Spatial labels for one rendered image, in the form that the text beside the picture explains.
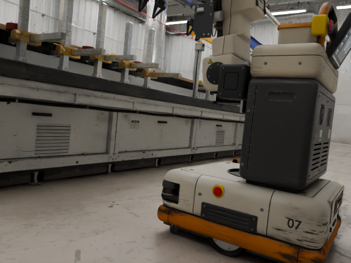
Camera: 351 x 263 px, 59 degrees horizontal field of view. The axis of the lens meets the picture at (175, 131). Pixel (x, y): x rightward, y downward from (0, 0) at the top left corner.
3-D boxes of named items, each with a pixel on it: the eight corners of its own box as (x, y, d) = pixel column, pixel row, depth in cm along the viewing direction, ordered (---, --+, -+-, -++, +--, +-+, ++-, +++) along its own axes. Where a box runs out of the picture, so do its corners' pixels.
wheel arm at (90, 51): (105, 56, 165) (106, 48, 165) (100, 55, 162) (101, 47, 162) (54, 58, 189) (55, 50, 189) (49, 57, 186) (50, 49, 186)
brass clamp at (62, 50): (80, 59, 181) (81, 50, 181) (60, 54, 170) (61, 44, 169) (73, 59, 184) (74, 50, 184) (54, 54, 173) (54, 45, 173)
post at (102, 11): (100, 81, 197) (107, 3, 194) (96, 80, 194) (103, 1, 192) (96, 80, 199) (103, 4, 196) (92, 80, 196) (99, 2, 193)
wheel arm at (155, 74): (180, 79, 228) (181, 72, 228) (178, 78, 225) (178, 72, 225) (135, 77, 252) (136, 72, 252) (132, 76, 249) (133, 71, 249)
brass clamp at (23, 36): (42, 46, 160) (43, 36, 160) (16, 39, 149) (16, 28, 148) (35, 46, 163) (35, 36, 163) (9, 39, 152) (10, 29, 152)
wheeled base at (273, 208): (340, 230, 153) (347, 180, 151) (319, 281, 99) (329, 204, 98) (216, 199, 189) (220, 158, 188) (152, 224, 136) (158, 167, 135)
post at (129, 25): (126, 92, 218) (133, 22, 216) (123, 91, 215) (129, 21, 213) (123, 91, 220) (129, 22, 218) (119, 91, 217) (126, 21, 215)
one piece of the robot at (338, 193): (343, 203, 144) (346, 186, 144) (331, 225, 110) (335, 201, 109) (337, 202, 146) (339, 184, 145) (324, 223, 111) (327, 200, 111)
